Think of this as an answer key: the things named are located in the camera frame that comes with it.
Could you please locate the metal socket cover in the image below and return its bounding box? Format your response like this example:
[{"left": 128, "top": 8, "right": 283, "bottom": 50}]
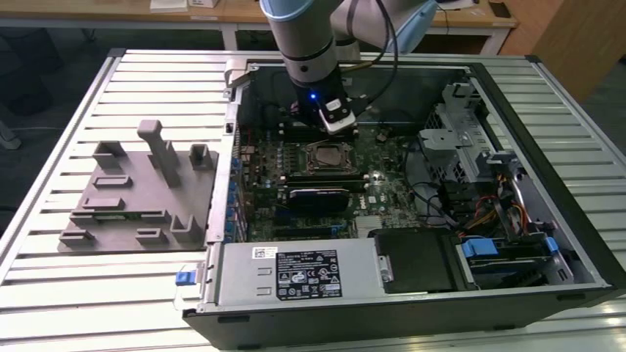
[{"left": 306, "top": 144, "right": 354, "bottom": 173}]

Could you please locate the CPU socket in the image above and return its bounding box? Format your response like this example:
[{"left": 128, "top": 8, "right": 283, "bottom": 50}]
[{"left": 303, "top": 142, "right": 357, "bottom": 175}]

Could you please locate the green motherboard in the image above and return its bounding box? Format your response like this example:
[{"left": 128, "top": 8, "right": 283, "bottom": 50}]
[{"left": 232, "top": 122, "right": 454, "bottom": 243}]

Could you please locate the black graphics card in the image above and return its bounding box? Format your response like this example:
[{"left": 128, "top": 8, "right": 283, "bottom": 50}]
[{"left": 286, "top": 186, "right": 351, "bottom": 214}]

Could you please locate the silver drive cage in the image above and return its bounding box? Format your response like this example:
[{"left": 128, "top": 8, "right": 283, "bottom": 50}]
[{"left": 415, "top": 82, "right": 498, "bottom": 184}]

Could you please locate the silver chipset heatsink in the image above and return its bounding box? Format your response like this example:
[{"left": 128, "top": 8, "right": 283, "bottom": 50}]
[{"left": 354, "top": 215, "right": 386, "bottom": 232}]

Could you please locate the grey parts rack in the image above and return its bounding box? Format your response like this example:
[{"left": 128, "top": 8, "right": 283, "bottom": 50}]
[{"left": 56, "top": 119, "right": 220, "bottom": 254}]

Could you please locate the silver power supply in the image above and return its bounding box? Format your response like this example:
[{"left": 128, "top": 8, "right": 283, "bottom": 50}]
[{"left": 198, "top": 240, "right": 387, "bottom": 307}]

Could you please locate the wooden desk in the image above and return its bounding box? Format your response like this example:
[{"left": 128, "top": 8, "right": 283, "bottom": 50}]
[{"left": 0, "top": 0, "right": 521, "bottom": 56}]

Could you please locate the green RAM stick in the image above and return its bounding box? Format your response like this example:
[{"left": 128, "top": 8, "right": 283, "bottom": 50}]
[{"left": 92, "top": 211, "right": 143, "bottom": 223}]

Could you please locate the blue disk carrier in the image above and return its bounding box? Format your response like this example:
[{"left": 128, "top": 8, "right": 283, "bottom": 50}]
[{"left": 459, "top": 236, "right": 562, "bottom": 267}]

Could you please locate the wooden cabinet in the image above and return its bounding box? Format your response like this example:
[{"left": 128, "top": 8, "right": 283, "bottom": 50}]
[{"left": 498, "top": 0, "right": 626, "bottom": 106}]

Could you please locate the black office chair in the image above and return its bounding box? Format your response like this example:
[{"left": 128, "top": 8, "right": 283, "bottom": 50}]
[{"left": 0, "top": 27, "right": 64, "bottom": 114}]

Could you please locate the grey furniture leg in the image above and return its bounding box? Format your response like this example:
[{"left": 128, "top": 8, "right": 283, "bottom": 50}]
[{"left": 0, "top": 119, "right": 24, "bottom": 150}]

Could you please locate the black open PC case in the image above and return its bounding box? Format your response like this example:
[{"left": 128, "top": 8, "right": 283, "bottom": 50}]
[{"left": 182, "top": 56, "right": 626, "bottom": 351}]

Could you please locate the metal disk bay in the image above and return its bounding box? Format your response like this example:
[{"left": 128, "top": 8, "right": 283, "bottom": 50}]
[{"left": 454, "top": 219, "right": 613, "bottom": 294}]

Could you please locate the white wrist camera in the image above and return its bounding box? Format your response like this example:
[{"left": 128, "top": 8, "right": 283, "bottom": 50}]
[{"left": 318, "top": 98, "right": 357, "bottom": 136}]

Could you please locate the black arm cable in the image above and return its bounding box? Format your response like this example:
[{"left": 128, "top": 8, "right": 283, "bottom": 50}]
[{"left": 350, "top": 0, "right": 401, "bottom": 111}]

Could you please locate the orange yellow wire bundle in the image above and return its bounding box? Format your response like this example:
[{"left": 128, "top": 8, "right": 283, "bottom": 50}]
[{"left": 457, "top": 174, "right": 533, "bottom": 239}]

